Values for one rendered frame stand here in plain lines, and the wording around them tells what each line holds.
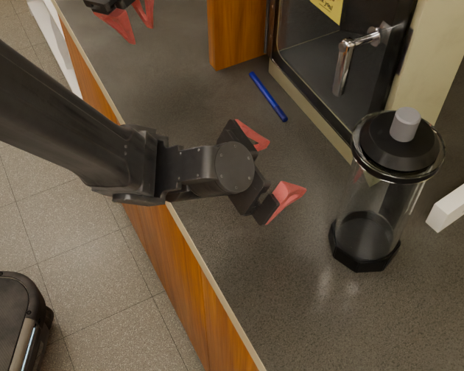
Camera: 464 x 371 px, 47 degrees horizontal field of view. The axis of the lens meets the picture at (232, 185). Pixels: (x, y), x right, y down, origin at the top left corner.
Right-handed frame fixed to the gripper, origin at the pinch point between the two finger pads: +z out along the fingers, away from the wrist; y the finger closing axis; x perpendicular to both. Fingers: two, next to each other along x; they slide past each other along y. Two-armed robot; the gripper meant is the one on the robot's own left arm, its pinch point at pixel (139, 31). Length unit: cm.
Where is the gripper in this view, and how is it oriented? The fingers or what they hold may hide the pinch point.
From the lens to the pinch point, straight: 95.1
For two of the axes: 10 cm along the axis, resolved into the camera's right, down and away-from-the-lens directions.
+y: 6.1, -7.0, 3.7
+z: 2.9, 6.3, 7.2
